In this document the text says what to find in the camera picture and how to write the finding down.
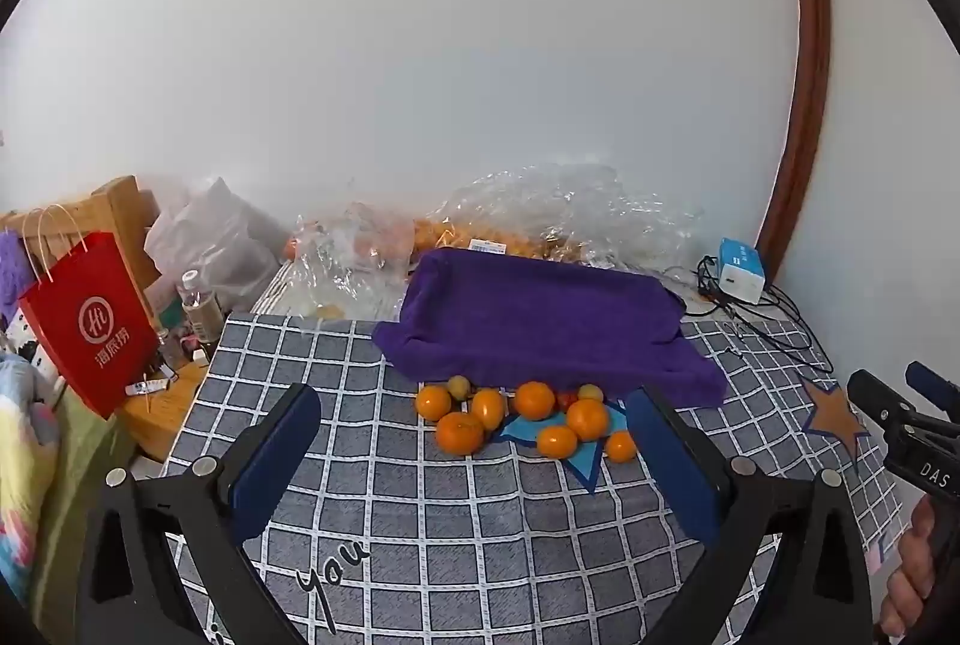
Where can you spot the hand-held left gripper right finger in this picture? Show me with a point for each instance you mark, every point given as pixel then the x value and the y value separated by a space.
pixel 675 465

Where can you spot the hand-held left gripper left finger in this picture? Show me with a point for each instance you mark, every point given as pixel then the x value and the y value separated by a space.
pixel 277 457

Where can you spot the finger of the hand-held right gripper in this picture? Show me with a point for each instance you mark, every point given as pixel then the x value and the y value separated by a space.
pixel 934 386
pixel 881 399

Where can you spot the small orange tangerine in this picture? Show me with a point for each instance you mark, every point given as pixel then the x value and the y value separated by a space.
pixel 620 445

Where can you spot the large orange tangerine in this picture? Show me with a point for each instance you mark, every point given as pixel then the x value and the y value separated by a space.
pixel 587 418

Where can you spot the yellow-green plum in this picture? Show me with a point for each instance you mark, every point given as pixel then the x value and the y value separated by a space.
pixel 458 385
pixel 590 392

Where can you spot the red strawberry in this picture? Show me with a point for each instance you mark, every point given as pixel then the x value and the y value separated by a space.
pixel 566 399

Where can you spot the oval orange tangerine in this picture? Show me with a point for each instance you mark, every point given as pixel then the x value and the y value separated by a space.
pixel 488 406

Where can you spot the purple towel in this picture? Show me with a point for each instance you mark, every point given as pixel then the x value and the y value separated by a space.
pixel 540 315

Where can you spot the person's right hand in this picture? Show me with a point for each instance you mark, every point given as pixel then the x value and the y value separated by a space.
pixel 911 570

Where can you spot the wooden side table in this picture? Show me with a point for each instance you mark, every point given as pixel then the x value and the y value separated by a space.
pixel 161 412

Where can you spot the small white tube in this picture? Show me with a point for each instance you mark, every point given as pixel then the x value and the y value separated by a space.
pixel 146 386

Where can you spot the clear plastic bottle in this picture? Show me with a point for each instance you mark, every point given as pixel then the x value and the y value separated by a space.
pixel 201 315

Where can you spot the grey checked cloth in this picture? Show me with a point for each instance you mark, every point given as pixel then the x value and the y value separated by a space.
pixel 450 525

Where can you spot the white and blue box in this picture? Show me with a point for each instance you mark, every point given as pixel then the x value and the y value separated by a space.
pixel 739 274

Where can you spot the crumpled clear plastic bag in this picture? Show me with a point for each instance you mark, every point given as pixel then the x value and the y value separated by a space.
pixel 330 270

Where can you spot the green bedsheet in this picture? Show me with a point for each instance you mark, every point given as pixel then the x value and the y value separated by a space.
pixel 82 457

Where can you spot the grey-white plastic bag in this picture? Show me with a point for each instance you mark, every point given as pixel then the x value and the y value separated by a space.
pixel 214 240

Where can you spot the red paper bag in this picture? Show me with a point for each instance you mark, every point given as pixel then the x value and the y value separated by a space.
pixel 82 330

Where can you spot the colourful blanket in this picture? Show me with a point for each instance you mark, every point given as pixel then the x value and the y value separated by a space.
pixel 22 450

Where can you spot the pile of small kumquats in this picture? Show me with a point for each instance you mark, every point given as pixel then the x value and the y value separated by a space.
pixel 450 234

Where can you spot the large clear plastic bag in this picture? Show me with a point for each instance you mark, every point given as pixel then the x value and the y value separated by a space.
pixel 585 195

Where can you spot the purple fluffy cloth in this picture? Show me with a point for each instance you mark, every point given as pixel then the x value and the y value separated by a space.
pixel 11 270

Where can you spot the light wooden frame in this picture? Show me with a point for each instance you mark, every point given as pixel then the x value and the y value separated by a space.
pixel 120 202

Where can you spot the brown wooden door frame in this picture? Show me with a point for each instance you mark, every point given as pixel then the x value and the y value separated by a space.
pixel 814 90

